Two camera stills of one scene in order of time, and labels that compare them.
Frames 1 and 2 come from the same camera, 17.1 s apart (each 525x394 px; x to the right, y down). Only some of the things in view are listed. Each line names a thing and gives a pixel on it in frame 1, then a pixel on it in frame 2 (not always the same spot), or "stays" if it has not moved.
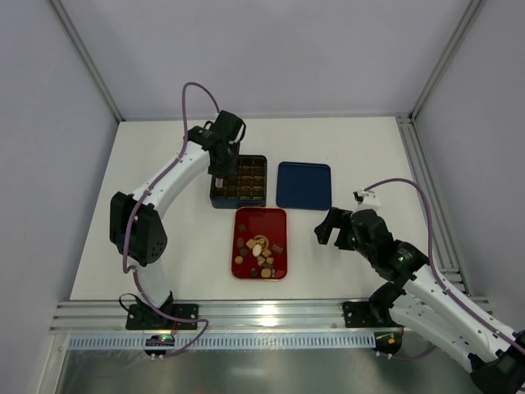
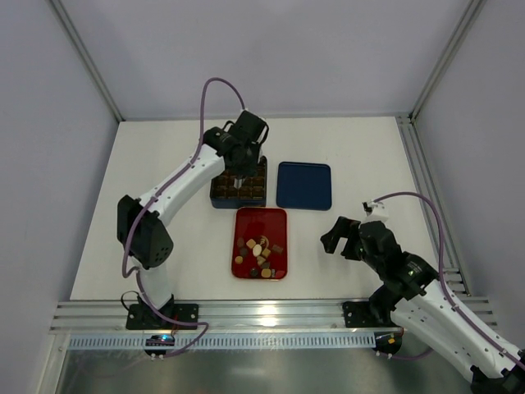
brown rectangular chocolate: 277,249 stays
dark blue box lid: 303,185 stays
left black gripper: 222,167 -> 240,165
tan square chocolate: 250,243 stays
